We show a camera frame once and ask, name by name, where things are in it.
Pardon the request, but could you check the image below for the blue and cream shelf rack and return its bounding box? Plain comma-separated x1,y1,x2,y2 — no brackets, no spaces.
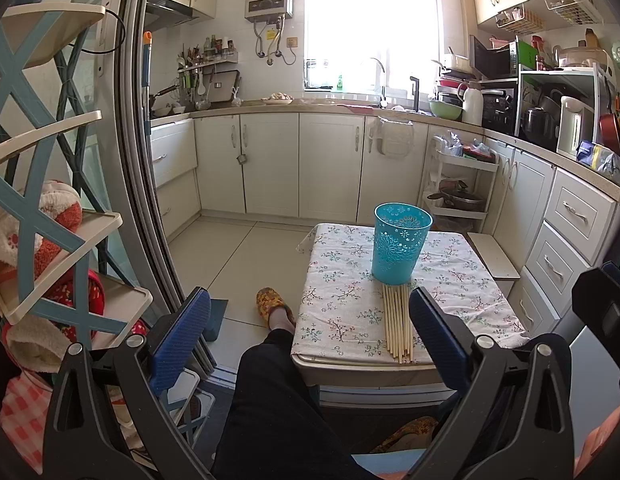
0,3,152,350

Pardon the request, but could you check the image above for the blue dustpan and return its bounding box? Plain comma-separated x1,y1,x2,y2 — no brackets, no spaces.
203,299,229,342

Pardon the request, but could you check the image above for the chrome kitchen faucet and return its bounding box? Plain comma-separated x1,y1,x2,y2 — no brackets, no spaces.
372,56,388,108

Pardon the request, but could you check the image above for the red and white plush toy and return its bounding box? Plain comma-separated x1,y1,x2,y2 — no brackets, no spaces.
0,180,84,286

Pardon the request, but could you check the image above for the white thermos jug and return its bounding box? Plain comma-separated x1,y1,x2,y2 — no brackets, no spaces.
462,88,484,127

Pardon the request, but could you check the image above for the person's leg in black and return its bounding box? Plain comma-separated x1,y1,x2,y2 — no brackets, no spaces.
211,328,375,479

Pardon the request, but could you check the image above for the floral tablecloth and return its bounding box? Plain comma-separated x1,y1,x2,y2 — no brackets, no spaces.
291,223,528,367

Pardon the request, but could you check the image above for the white electric kettle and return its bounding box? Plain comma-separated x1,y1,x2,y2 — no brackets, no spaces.
556,96,594,160

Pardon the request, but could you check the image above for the teal perforated plastic basket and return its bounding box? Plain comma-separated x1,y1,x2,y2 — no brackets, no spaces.
372,203,432,286

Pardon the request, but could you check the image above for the green bowl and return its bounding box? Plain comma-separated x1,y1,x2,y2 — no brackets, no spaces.
429,100,463,122

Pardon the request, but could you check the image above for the bundle of wooden chopsticks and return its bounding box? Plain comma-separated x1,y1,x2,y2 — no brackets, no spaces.
381,284,414,364

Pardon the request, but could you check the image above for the yellow patterned slipper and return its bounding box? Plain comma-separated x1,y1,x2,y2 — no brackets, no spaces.
255,287,296,333

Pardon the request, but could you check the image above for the white three-tier rolling cart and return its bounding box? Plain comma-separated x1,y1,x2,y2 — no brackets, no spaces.
418,130,502,232

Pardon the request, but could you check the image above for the small white step stool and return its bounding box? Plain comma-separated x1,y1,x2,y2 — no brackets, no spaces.
467,232,520,297

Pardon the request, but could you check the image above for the black range hood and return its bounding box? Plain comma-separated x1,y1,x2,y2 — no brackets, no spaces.
144,0,203,32

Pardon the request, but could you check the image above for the wall spice rack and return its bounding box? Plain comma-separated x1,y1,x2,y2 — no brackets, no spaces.
177,35,238,74

